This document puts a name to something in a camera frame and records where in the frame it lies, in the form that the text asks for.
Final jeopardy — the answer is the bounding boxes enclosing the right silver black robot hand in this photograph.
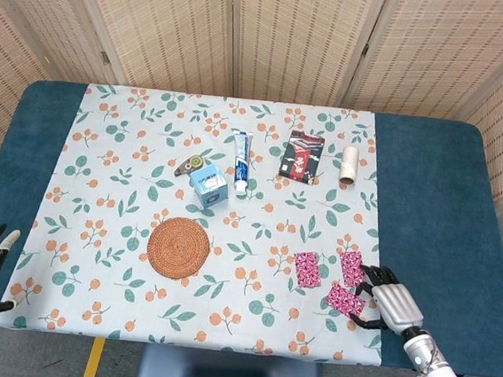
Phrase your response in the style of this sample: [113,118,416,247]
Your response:
[347,263,430,339]

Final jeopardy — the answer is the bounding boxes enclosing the magenta patterned cloth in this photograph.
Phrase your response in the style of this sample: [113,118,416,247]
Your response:
[290,249,326,291]

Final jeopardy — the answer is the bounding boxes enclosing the white cardboard tube roll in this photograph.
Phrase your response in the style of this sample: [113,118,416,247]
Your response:
[339,145,360,185]

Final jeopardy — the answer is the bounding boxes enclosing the floral berry leaf tablecloth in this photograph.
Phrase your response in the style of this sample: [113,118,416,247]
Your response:
[0,75,407,368]

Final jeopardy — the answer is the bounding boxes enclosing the dark red printed packet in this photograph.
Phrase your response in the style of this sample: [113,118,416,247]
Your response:
[277,129,327,188]

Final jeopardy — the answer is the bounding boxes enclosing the round woven rattan coaster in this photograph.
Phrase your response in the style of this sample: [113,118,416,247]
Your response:
[144,215,214,282]

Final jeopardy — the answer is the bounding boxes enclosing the white blue toothpaste tube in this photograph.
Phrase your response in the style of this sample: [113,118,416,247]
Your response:
[227,129,255,198]

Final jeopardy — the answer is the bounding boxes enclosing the small blue cardboard box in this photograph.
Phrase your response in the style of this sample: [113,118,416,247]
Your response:
[185,168,231,210]

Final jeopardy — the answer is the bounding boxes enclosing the grey correction tape dispenser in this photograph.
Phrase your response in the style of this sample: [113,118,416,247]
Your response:
[173,152,207,179]

